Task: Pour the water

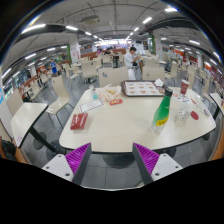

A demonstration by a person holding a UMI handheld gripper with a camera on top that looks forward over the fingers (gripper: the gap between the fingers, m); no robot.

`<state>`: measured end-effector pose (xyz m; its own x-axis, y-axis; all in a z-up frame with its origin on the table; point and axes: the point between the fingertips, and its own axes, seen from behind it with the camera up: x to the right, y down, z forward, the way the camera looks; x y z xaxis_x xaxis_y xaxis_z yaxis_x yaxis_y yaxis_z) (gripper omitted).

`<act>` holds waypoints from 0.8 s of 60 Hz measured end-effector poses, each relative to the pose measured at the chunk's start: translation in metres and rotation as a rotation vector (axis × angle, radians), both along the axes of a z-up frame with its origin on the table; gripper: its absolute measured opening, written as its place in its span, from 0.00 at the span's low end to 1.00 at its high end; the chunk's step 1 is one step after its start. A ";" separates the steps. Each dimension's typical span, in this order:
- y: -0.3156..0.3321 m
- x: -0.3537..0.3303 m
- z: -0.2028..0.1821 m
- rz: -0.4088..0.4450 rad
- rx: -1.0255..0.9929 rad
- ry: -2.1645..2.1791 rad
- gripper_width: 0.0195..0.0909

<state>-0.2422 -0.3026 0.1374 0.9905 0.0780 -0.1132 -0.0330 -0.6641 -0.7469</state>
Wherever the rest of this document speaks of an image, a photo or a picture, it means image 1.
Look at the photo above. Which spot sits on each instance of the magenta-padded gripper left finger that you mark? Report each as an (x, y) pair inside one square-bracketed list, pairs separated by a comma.
[(77, 158)]

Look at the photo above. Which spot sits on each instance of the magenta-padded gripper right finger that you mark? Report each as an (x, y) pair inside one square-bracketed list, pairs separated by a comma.
[(147, 158)]

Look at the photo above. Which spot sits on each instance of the green drink bottle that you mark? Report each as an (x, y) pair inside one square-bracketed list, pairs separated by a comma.
[(162, 113)]

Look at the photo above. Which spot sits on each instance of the red tissue pack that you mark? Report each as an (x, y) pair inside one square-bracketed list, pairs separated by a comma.
[(79, 121)]

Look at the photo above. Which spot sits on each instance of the white framed table card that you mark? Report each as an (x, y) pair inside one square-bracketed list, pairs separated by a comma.
[(90, 105)]

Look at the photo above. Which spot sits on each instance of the white polka dot mug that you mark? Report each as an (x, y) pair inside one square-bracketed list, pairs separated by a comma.
[(184, 111)]

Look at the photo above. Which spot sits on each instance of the white rectangular canteen table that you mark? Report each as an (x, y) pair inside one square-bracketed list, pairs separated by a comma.
[(217, 100), (28, 120)]

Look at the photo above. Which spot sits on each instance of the flat round red coaster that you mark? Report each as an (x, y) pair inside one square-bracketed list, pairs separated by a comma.
[(194, 115)]

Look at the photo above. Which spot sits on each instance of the small flat red packet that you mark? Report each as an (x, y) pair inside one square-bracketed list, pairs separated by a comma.
[(116, 102)]

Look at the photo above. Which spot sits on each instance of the small teal sanitizer bottle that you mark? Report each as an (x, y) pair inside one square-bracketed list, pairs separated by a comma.
[(94, 94)]

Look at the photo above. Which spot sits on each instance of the printed paper flyer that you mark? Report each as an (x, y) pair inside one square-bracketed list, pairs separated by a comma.
[(176, 96)]

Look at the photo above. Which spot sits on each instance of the brown tray with paper liner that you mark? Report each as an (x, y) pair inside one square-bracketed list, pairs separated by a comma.
[(141, 88)]

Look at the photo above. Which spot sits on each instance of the black backpack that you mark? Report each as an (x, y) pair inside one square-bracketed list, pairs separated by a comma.
[(7, 149)]

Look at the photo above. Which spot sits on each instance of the crumpled white napkin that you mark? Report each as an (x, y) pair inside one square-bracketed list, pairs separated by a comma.
[(159, 82)]

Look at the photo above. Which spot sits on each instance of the red paper cup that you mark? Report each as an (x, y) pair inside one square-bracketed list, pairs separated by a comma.
[(184, 87)]

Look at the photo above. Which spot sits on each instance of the beige canteen chairs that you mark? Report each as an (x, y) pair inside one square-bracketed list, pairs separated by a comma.
[(112, 76)]

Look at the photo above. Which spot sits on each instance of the person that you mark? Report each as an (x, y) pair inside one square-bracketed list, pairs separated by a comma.
[(53, 67), (129, 61)]

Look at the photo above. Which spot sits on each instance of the ceiling strip lights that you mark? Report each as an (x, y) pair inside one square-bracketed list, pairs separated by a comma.
[(33, 28)]

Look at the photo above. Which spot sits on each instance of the ceiling air conditioner unit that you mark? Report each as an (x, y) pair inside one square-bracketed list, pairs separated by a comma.
[(90, 20)]

